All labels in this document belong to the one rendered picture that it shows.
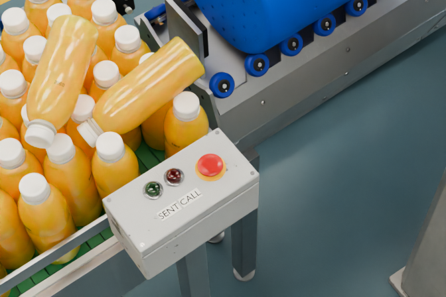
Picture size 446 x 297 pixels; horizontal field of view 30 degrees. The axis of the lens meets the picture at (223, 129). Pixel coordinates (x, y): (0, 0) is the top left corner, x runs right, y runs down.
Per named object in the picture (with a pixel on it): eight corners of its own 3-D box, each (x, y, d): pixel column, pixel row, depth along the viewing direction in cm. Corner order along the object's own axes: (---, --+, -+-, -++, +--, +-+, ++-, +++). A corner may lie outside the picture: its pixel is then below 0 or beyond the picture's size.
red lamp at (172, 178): (184, 178, 116) (184, 174, 115) (171, 187, 116) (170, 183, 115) (176, 168, 117) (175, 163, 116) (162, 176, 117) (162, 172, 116)
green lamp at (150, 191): (164, 191, 115) (163, 187, 114) (150, 200, 114) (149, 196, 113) (155, 181, 116) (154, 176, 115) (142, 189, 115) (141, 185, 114)
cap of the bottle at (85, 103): (97, 101, 126) (96, 93, 124) (94, 122, 123) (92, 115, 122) (72, 100, 126) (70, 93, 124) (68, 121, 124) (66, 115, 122)
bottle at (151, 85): (172, 30, 125) (74, 107, 124) (184, 40, 119) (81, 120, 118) (198, 65, 128) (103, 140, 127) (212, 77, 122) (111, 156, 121)
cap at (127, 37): (143, 34, 132) (142, 26, 131) (135, 52, 130) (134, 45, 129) (120, 30, 133) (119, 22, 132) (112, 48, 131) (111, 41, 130)
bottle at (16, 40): (66, 93, 149) (45, 26, 134) (31, 112, 147) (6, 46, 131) (46, 67, 152) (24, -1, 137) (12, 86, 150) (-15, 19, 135)
